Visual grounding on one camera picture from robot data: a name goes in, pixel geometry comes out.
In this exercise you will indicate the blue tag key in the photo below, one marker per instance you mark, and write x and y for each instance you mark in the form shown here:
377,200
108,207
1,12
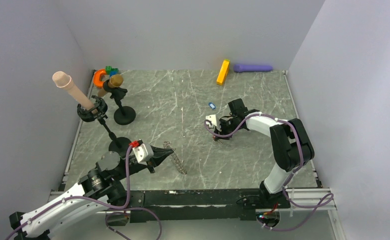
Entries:
212,105

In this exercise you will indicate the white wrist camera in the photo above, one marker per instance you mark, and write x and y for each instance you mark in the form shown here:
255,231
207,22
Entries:
143,152
213,122

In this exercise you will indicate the black short microphone stand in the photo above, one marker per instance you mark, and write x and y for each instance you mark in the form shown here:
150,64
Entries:
124,115

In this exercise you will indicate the purple cylinder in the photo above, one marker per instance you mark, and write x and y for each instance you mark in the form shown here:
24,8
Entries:
240,68

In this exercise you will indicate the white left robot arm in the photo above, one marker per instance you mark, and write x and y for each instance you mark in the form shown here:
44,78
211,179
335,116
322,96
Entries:
105,187

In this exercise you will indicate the green blue toy bricks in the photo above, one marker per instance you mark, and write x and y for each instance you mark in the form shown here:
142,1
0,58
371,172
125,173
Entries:
110,71

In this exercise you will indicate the orange horseshoe toy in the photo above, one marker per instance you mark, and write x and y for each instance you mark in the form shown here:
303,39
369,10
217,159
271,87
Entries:
98,78

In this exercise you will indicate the metal disc with keyrings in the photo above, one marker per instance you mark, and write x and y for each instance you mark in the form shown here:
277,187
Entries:
175,159

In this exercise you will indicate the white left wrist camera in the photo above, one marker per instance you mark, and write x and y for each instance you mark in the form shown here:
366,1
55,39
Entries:
143,152

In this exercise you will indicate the gold microphone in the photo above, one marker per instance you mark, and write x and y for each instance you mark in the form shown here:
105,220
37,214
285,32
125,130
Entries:
115,81

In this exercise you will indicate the yellow block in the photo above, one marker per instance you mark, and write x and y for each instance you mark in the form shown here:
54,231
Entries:
223,72

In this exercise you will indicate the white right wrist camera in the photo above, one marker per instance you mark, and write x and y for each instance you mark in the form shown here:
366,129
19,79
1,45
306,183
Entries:
213,122

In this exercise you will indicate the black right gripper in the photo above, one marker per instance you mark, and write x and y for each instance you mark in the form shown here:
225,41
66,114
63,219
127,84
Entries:
219,128

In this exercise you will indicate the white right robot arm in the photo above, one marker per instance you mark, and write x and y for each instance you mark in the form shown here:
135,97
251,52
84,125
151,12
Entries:
291,145

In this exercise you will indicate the black round stand base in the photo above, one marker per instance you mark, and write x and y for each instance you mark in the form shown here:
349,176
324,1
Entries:
119,145

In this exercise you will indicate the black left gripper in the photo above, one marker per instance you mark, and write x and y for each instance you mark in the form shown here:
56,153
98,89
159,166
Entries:
160,154

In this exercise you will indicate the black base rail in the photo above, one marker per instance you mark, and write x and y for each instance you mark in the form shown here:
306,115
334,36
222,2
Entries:
244,204

